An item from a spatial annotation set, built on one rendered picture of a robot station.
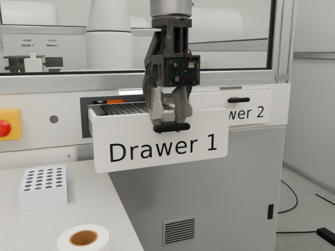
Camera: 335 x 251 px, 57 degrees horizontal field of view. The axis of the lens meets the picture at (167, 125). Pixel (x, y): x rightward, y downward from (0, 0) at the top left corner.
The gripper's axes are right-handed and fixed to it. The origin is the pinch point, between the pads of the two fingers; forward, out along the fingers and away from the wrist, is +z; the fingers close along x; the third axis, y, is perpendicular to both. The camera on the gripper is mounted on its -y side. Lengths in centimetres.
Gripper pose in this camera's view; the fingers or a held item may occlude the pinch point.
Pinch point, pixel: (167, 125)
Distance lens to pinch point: 61.8
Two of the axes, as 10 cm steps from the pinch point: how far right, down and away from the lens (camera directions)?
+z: 0.0, 9.7, 2.3
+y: 3.4, 2.1, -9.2
